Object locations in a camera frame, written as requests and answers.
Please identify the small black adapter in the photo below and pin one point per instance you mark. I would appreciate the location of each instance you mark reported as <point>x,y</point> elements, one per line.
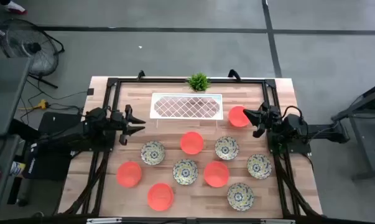
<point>90,91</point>

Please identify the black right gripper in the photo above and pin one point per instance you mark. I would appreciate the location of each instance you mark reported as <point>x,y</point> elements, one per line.
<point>271,118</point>

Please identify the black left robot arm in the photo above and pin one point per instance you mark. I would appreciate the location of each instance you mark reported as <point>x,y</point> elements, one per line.
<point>94,119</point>

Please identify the black box white label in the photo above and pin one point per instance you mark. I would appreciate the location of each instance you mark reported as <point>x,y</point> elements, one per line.
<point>47,163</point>

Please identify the orange plastic bowl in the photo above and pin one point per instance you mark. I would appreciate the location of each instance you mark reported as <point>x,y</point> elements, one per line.
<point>236,118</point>
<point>216,174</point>
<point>129,174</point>
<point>191,142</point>
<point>160,197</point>

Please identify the black aluminium table frame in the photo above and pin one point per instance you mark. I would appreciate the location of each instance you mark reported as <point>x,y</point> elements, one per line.
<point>162,81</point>

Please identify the grey low desk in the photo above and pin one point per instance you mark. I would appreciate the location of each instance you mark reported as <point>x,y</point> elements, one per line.
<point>2,168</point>

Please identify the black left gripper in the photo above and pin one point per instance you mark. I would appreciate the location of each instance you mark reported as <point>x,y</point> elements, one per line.
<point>118,120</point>

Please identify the yellow power plug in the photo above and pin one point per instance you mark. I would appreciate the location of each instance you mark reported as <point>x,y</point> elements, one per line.
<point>41,104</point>

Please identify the silver metal bracket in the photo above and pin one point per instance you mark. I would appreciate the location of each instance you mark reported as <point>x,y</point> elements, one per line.
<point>104,221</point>
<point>277,221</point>

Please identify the black flat base plate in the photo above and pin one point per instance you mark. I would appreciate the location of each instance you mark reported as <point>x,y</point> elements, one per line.
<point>55,119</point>

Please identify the black metal stand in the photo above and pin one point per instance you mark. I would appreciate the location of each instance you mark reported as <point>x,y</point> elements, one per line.
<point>362,124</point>

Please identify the small green potted plant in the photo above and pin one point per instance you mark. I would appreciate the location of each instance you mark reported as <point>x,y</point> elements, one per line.
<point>199,82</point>

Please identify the black floor fan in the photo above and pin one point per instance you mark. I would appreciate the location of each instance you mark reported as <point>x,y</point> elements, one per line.
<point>35,47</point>

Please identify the yellow blue packet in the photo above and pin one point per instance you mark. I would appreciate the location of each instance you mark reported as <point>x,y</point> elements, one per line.
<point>17,168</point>

